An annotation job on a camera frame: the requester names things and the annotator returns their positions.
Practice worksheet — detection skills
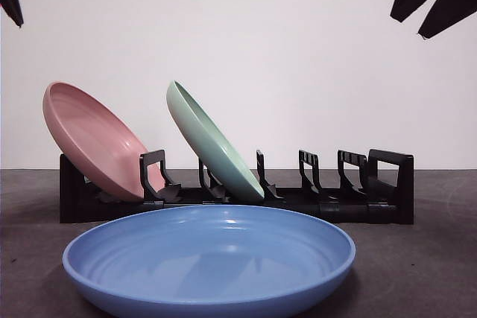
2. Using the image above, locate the black plate rack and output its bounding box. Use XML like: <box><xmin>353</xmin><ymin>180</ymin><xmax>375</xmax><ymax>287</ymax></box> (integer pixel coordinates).
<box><xmin>59</xmin><ymin>148</ymin><xmax>415</xmax><ymax>226</ymax></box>

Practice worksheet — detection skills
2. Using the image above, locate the blue plate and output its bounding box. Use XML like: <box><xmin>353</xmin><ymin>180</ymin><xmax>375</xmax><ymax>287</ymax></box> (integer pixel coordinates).
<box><xmin>62</xmin><ymin>204</ymin><xmax>356</xmax><ymax>318</ymax></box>

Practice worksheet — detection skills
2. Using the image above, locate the green plate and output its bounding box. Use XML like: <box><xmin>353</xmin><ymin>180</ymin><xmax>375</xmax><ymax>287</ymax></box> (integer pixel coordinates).
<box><xmin>165</xmin><ymin>80</ymin><xmax>266</xmax><ymax>204</ymax></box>

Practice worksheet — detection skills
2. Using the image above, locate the pink plate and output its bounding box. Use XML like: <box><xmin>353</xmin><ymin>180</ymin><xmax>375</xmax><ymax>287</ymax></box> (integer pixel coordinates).
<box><xmin>42</xmin><ymin>80</ymin><xmax>167</xmax><ymax>203</ymax></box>

